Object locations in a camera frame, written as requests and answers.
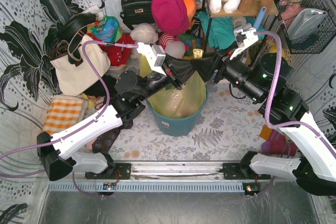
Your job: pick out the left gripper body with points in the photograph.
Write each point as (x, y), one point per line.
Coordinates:
(174, 74)

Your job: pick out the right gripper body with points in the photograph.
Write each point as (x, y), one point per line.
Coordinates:
(220, 67)

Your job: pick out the yellow trash bag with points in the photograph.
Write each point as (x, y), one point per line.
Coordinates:
(173, 103)

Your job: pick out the teal trash bin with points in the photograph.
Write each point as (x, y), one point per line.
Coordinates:
(177, 127)

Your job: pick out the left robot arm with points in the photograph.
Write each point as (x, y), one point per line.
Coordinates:
(59, 153)

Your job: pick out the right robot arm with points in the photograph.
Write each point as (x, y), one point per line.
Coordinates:
(284, 110)

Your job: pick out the rainbow striped bag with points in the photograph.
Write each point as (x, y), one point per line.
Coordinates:
(191, 42)

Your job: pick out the magenta fabric bag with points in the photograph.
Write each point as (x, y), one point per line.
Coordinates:
(170, 16)

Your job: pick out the colourful printed bag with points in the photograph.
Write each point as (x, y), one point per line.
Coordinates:
(107, 30)

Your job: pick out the cream canvas tote bag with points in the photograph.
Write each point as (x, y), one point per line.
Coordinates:
(74, 79)

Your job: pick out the teal folded cloth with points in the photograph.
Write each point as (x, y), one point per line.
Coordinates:
(221, 34)

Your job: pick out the pink white plush doll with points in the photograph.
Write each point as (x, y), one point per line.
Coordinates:
(173, 46)

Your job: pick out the red cloth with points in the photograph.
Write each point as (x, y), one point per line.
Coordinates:
(119, 55)

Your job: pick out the wooden metal shelf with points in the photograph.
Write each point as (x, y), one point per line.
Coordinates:
(253, 11)

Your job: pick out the orange plush toy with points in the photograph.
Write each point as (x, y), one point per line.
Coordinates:
(191, 10)

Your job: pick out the black leather handbag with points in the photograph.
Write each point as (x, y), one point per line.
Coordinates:
(135, 12)

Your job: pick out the silver foil pouch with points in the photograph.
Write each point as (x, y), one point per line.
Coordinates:
(305, 23)

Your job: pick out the brown patterned necktie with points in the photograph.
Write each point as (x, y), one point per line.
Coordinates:
(104, 142)

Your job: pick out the purple red sock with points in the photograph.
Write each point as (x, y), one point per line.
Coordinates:
(275, 143)

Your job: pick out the orange checkered towel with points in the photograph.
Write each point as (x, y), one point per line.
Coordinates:
(64, 112)

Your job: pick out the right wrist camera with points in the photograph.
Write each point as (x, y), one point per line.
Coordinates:
(245, 37)

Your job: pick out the black wire basket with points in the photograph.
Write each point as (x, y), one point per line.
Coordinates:
(314, 43)

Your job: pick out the aluminium front rail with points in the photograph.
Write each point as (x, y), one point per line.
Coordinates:
(178, 169)

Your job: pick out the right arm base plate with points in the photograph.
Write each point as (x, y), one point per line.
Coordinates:
(233, 171)

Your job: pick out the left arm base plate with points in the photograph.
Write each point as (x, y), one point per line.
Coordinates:
(121, 171)

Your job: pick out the grey cable duct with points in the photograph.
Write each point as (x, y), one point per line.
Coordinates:
(156, 187)

